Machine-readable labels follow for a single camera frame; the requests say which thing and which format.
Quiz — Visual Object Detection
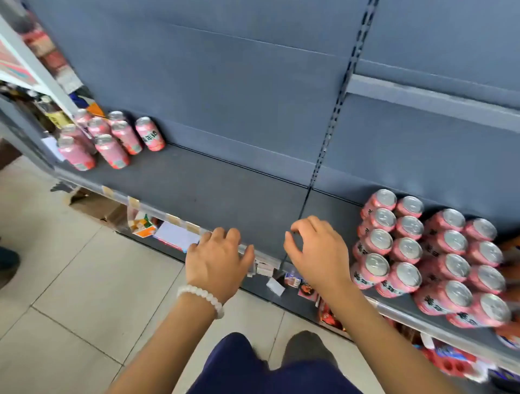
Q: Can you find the small dark printed packet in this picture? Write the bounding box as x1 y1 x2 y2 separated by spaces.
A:
297 280 320 302

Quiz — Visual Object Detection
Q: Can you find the grey metal shelf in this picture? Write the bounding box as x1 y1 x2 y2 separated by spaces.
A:
0 0 520 376

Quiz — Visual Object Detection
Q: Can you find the person's left hand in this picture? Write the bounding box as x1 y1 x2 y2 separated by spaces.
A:
185 227 256 305

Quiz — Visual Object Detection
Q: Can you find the row of red snack packets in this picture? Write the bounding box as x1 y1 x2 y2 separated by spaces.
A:
318 298 423 346

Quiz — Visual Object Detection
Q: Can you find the stack of red flat boxes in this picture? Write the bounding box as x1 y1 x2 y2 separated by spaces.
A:
20 26 84 94

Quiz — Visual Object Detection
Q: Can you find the navy blue shirt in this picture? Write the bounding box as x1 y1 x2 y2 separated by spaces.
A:
186 332 362 394

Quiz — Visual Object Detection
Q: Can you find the person's left forearm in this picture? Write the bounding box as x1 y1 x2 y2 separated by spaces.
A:
107 294 224 394

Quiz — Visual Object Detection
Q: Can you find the brown cardboard box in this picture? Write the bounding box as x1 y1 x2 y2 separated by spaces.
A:
67 187 129 228

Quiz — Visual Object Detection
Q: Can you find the white bead bracelet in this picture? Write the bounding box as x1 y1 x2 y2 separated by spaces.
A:
177 284 225 320

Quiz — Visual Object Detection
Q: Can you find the person's right hand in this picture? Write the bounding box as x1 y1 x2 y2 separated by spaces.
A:
283 215 352 301

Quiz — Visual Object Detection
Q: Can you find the white paper sheet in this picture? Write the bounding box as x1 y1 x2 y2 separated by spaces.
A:
40 136 66 163

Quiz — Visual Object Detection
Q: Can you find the row of colourful packets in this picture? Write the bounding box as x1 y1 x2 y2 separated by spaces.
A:
414 332 520 384

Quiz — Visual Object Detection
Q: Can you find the person's right forearm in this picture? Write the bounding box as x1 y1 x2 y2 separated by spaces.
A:
323 280 462 394

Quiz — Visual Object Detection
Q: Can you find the white flat packet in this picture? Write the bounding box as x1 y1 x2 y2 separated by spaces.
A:
152 220 202 253

